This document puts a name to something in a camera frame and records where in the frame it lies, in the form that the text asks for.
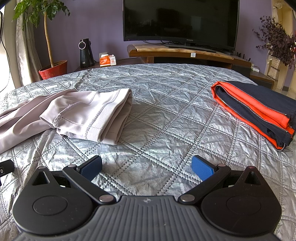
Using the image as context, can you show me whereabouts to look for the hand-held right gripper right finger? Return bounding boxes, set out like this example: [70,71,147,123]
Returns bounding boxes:
[178,156,263,204]

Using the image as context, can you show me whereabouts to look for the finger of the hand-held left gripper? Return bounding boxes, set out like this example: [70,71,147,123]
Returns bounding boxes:
[0,159,15,179]

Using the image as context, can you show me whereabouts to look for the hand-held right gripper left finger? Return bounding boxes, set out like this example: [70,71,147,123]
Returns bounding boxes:
[30,156,116,205]

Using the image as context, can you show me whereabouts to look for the light grey pants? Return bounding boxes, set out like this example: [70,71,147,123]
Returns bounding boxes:
[0,88,133,154]

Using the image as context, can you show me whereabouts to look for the silver quilted blanket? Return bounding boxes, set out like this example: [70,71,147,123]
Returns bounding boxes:
[0,63,296,241]

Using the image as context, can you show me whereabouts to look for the navy and orange jacket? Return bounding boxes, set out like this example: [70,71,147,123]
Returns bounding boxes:
[210,81,296,152]

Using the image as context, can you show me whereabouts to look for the dark wooden cabinet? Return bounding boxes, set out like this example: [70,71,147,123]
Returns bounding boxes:
[231,62,274,88]

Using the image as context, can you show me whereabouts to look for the orange box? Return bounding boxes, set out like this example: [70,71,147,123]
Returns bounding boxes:
[99,55,117,67]

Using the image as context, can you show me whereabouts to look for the dark low wooden shelf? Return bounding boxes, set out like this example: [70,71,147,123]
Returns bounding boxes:
[74,58,145,72]

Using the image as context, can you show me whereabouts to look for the wooden television stand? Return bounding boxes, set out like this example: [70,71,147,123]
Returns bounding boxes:
[127,44,252,70]

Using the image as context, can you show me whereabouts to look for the grey satin curtain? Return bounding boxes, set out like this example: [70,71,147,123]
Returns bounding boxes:
[5,0,44,88]

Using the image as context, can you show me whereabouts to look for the black cylindrical appliance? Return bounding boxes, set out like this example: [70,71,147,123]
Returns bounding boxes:
[80,38,95,68]

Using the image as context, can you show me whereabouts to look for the row of small dark bottles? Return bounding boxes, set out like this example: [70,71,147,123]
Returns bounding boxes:
[233,51,250,61]

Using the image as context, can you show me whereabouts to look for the woven vase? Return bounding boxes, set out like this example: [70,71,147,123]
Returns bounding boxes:
[267,57,287,80]

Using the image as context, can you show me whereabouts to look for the green potted tree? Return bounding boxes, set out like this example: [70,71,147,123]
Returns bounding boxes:
[13,0,71,67]

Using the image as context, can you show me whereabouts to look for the black flat screen television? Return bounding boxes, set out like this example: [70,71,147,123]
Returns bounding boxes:
[122,0,240,52]

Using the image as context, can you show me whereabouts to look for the dried purple flower bunch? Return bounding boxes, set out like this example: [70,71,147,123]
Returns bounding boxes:
[252,15,296,63]

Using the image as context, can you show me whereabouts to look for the black cable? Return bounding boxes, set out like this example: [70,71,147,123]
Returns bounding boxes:
[0,38,12,93]

